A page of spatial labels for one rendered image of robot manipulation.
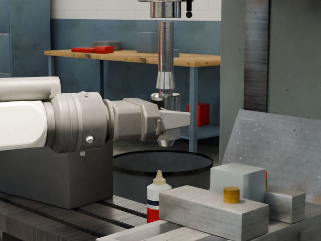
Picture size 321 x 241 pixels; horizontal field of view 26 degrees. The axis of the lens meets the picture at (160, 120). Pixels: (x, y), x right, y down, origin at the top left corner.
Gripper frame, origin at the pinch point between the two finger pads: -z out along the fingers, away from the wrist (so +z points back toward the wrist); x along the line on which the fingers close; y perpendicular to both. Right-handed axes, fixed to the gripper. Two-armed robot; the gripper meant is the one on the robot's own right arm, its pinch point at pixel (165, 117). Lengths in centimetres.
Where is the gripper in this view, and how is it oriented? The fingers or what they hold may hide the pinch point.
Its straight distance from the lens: 108.8
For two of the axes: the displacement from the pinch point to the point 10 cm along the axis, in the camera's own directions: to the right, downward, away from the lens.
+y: 0.0, 9.9, 1.5
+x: -3.7, -1.4, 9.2
